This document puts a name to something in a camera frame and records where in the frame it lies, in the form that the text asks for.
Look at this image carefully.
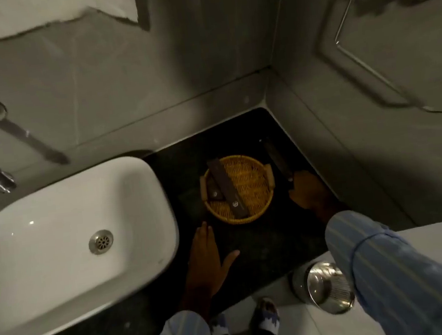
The person's right foot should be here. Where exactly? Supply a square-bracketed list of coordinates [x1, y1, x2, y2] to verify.
[246, 296, 283, 335]

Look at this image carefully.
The chrome sink drain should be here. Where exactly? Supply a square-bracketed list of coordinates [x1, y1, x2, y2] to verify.
[87, 228, 116, 256]

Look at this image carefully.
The white ceramic sink basin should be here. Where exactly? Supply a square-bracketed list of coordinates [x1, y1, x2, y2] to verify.
[0, 151, 190, 335]

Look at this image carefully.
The steel waste bin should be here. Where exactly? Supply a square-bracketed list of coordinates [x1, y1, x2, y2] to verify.
[289, 258, 358, 320]

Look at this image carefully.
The yellow wicker basket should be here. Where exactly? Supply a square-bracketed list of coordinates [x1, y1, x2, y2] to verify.
[197, 151, 279, 229]

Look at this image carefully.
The small dark toiletry packet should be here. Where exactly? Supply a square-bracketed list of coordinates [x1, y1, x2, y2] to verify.
[206, 183, 225, 203]

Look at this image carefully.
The white towel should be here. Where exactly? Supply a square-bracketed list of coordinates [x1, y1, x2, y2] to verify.
[0, 0, 140, 43]

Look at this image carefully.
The long dark box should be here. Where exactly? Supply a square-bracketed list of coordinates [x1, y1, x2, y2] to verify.
[259, 135, 297, 197]
[206, 156, 251, 222]

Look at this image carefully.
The person's right hand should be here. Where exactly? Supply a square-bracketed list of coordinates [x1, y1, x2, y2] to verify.
[286, 167, 338, 223]

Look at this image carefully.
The person's right forearm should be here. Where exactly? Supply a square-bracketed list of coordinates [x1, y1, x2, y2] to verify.
[318, 192, 442, 335]

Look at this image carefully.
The person's left hand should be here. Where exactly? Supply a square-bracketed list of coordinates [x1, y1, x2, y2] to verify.
[180, 218, 245, 298]

